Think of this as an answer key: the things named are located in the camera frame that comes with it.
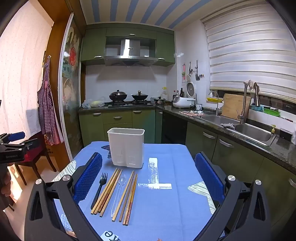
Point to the stainless steel double sink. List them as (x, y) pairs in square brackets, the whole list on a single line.
[(252, 133)]

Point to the dark glass bottle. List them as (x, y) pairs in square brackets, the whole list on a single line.
[(182, 93)]

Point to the hanging metal ladle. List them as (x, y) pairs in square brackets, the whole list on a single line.
[(189, 71)]

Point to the hanging black spatula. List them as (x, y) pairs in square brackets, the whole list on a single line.
[(197, 77)]

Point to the person's left hand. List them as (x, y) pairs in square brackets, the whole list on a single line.
[(5, 184)]

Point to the dark granite countertop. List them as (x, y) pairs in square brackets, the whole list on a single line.
[(284, 157)]

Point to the wooden cutting board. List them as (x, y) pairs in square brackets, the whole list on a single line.
[(232, 106)]

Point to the yellow pump soap dispenser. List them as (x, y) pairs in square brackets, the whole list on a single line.
[(273, 130)]

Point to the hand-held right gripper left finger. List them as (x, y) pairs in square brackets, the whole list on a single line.
[(89, 176)]

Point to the wooden chair with red cushion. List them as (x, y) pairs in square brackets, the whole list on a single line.
[(34, 155)]

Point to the cloth draped on faucet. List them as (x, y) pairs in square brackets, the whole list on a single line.
[(249, 82)]

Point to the printed glass sliding door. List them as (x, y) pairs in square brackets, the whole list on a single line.
[(71, 92)]

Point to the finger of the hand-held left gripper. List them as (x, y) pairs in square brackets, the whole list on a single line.
[(31, 143), (16, 135)]

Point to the green wall cabinets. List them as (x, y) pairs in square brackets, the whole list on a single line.
[(93, 46)]

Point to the green plastic box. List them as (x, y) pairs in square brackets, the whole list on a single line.
[(271, 112)]

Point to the yellow oil bottle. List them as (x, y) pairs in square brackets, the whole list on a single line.
[(164, 95)]

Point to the clear plastic spoon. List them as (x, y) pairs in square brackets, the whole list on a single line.
[(122, 181)]

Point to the black box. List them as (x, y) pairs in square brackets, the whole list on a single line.
[(286, 134)]

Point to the green base cabinets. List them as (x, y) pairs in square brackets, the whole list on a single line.
[(242, 166)]

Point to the black wok with lid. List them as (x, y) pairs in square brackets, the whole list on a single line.
[(118, 95)]

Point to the pink dish cloth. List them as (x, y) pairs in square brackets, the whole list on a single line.
[(192, 112)]

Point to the grey rag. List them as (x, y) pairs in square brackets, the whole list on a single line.
[(227, 125)]

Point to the white rice cooker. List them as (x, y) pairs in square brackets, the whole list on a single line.
[(182, 102)]

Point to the small steel pot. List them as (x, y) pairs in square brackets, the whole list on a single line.
[(159, 101)]

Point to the yellow green tray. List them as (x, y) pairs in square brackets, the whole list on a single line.
[(214, 99)]

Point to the white plastic utensil holder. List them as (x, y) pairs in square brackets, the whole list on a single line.
[(126, 146)]

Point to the black gas hob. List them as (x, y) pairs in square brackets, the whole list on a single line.
[(129, 104)]

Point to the clear plastic bag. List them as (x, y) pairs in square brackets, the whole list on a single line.
[(92, 103)]

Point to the blue patterned tablecloth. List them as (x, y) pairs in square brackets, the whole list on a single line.
[(166, 204)]

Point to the white window blind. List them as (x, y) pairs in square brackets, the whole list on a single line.
[(249, 53)]

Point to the red checked apron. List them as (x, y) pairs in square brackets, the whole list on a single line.
[(48, 104)]

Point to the row of wooden chopsticks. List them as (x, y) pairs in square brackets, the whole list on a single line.
[(108, 192)]

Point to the white enamel mug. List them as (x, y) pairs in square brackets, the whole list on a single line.
[(199, 107)]

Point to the pink hanging kitchen tool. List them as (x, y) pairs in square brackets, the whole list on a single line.
[(183, 74)]

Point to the tall steel kitchen faucet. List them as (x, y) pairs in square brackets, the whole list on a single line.
[(244, 102)]

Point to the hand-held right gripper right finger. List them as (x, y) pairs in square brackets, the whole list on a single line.
[(208, 176)]

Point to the teal sponge holder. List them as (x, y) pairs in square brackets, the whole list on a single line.
[(257, 108)]

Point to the steel range hood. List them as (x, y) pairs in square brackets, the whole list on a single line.
[(129, 55)]

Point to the black plastic fork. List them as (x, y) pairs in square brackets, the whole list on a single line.
[(99, 192)]

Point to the black built-in appliance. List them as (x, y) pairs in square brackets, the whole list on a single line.
[(173, 129)]

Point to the small curved steel faucet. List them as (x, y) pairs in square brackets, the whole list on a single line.
[(217, 104)]

